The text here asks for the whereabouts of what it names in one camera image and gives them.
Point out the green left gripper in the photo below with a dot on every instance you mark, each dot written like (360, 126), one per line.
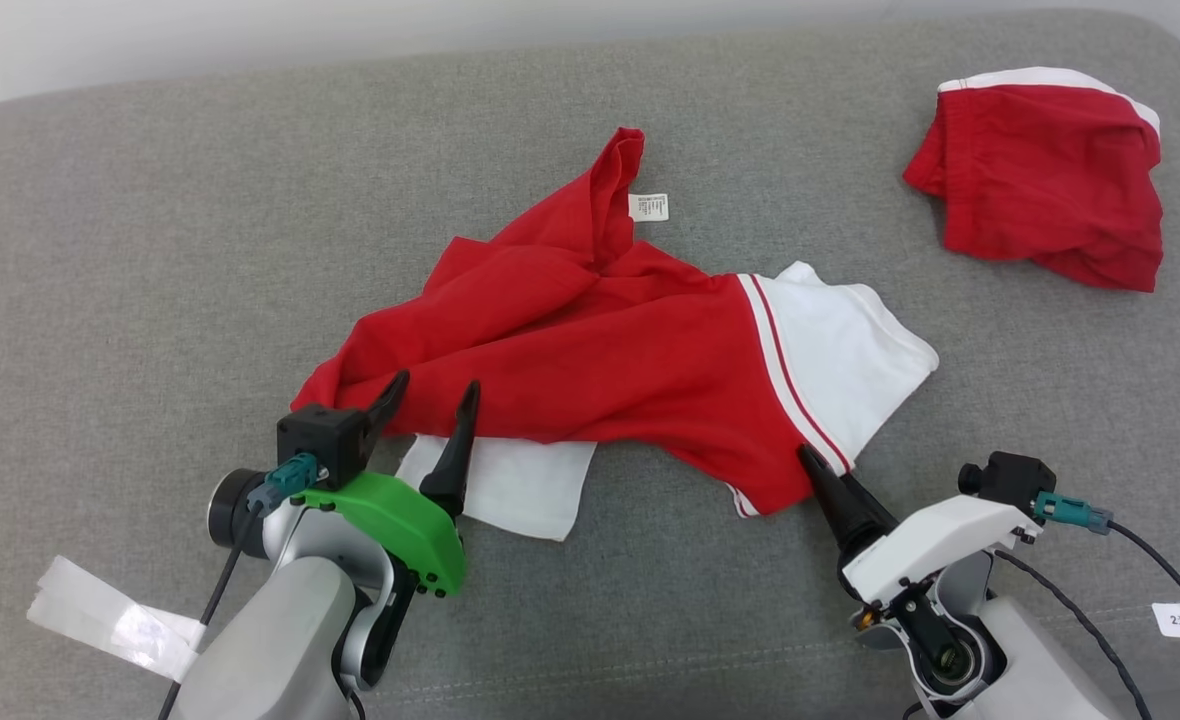
(410, 525)

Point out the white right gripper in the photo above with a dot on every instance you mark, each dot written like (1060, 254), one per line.
(930, 545)

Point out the red white basketball jersey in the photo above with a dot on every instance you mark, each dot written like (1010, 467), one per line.
(600, 350)

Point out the red basketball shorts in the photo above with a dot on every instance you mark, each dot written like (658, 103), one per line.
(1040, 180)

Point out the grey fabric sofa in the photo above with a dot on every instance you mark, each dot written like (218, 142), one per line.
(150, 250)

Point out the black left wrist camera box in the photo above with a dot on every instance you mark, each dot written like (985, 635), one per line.
(315, 440)

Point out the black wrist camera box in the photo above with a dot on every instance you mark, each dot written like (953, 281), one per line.
(1015, 480)
(315, 440)

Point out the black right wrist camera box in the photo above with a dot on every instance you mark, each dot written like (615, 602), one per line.
(1015, 480)

